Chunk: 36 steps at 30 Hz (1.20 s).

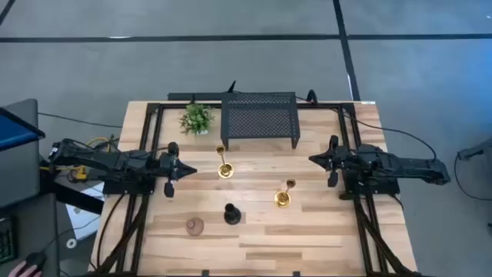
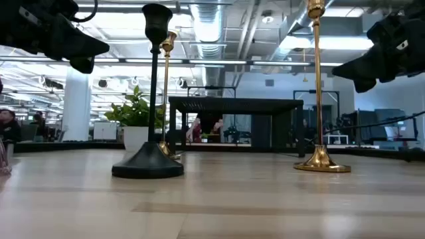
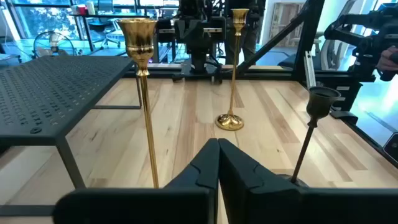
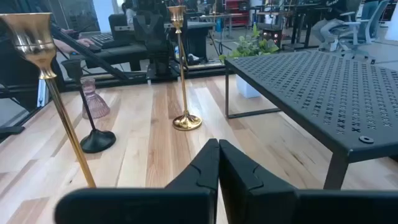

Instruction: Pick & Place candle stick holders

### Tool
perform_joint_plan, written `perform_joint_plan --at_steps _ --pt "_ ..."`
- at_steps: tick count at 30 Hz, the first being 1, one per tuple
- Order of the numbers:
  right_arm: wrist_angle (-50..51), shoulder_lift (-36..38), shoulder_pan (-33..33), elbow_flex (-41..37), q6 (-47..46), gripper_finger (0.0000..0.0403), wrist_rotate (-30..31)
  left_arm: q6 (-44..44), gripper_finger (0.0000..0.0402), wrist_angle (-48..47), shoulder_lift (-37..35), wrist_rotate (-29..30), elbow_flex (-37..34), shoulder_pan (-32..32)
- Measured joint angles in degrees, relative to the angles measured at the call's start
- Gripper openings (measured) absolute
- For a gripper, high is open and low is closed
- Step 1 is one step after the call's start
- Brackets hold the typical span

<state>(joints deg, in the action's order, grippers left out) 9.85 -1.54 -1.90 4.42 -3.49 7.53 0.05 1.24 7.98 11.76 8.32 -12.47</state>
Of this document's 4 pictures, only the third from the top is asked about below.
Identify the tall gold candlestick holder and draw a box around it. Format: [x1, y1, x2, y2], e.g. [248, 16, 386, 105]
[117, 17, 160, 189]
[215, 8, 250, 131]

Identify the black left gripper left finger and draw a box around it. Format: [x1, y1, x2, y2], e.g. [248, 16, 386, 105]
[52, 138, 220, 224]

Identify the black candlestick holder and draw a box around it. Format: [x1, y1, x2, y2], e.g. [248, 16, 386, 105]
[277, 86, 342, 189]

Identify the black perforated metal shelf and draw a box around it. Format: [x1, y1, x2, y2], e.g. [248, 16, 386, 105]
[0, 55, 143, 217]

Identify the person's hand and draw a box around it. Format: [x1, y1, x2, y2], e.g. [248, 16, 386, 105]
[376, 46, 398, 72]

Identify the grey office chair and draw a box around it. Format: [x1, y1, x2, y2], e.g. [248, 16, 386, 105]
[320, 39, 343, 71]

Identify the person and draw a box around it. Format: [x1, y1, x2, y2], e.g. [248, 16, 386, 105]
[223, 0, 267, 65]

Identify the silver aluminium rail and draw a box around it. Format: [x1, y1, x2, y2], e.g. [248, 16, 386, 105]
[303, 51, 317, 90]

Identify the wooden panel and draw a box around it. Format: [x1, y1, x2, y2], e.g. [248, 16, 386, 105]
[270, 2, 307, 47]

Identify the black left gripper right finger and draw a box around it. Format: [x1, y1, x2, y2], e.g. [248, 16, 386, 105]
[218, 138, 398, 224]

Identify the black floor fan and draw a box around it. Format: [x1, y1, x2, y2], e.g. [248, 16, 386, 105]
[32, 30, 77, 59]

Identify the black flat device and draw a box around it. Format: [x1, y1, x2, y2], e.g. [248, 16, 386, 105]
[382, 133, 398, 162]

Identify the black office desk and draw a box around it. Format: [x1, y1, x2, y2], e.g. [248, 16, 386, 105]
[70, 12, 150, 52]

